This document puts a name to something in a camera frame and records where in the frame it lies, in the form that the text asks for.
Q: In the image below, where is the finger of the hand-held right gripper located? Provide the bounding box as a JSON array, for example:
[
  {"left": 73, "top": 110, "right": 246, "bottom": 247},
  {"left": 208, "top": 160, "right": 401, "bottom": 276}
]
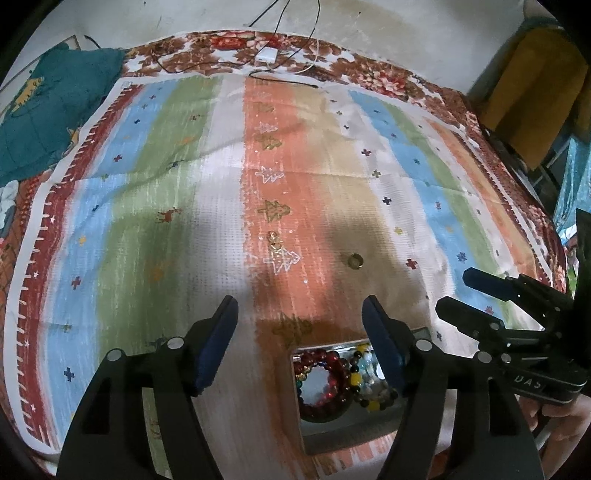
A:
[
  {"left": 462, "top": 267, "right": 574, "bottom": 326},
  {"left": 435, "top": 296, "right": 548, "bottom": 367}
]

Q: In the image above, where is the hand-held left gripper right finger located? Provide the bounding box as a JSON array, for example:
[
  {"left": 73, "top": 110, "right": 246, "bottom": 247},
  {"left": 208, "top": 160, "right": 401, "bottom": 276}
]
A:
[{"left": 361, "top": 295, "right": 546, "bottom": 480}]

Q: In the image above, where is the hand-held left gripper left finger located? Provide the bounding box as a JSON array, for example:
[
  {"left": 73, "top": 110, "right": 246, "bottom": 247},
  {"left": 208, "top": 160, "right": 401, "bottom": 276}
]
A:
[{"left": 55, "top": 295, "right": 239, "bottom": 480}]

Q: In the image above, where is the light blue bead bracelet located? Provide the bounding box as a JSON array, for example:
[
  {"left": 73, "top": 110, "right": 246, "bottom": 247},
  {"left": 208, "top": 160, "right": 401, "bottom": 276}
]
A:
[{"left": 360, "top": 354, "right": 385, "bottom": 385}]

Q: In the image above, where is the multicolour bead bracelet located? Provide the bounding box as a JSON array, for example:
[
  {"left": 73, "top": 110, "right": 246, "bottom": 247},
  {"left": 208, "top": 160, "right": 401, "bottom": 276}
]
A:
[{"left": 347, "top": 344, "right": 400, "bottom": 415}]

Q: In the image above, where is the dark red bead bracelet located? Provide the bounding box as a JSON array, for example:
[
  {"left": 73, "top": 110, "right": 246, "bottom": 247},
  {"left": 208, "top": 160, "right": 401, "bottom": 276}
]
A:
[{"left": 294, "top": 349, "right": 355, "bottom": 419}]

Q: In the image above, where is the silver metal tin box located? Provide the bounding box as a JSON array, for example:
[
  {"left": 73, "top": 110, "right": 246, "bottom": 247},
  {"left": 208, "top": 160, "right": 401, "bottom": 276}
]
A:
[{"left": 288, "top": 327, "right": 445, "bottom": 459}]

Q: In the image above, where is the person's right hand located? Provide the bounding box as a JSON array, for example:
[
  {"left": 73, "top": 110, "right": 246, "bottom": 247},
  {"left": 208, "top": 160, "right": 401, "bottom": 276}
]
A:
[{"left": 530, "top": 401, "right": 591, "bottom": 463}]

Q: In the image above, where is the light blue printed towel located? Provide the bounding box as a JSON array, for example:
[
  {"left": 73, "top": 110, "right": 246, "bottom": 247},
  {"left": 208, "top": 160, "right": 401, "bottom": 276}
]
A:
[{"left": 551, "top": 135, "right": 591, "bottom": 241}]

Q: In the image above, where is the striped colourful cloth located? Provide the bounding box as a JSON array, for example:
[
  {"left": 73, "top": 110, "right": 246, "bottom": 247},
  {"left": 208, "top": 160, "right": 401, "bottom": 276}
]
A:
[{"left": 9, "top": 74, "right": 568, "bottom": 457}]

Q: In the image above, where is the mustard yellow garment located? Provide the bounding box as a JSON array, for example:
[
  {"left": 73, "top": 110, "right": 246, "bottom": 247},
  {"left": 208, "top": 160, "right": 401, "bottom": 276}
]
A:
[{"left": 480, "top": 30, "right": 590, "bottom": 171}]

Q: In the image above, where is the white crumpled cloth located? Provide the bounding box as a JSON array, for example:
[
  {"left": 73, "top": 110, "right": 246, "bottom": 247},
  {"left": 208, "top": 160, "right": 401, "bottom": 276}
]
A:
[{"left": 0, "top": 180, "right": 22, "bottom": 232}]

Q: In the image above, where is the teal pillow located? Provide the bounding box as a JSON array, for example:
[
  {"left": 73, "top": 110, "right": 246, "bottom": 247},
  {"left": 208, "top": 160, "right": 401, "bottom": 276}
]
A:
[{"left": 0, "top": 46, "right": 128, "bottom": 180}]

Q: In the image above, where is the white cable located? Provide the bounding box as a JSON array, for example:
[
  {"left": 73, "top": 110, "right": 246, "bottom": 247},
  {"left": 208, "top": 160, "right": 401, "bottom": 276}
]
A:
[{"left": 276, "top": 39, "right": 325, "bottom": 75}]

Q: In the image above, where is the thin dark cable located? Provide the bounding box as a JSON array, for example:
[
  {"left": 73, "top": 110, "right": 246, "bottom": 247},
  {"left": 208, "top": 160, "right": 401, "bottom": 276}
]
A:
[{"left": 271, "top": 0, "right": 322, "bottom": 71}]

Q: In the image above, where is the black power cable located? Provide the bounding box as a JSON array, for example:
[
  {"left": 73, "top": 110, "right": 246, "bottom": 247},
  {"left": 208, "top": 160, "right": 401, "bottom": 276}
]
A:
[{"left": 248, "top": 0, "right": 293, "bottom": 29}]

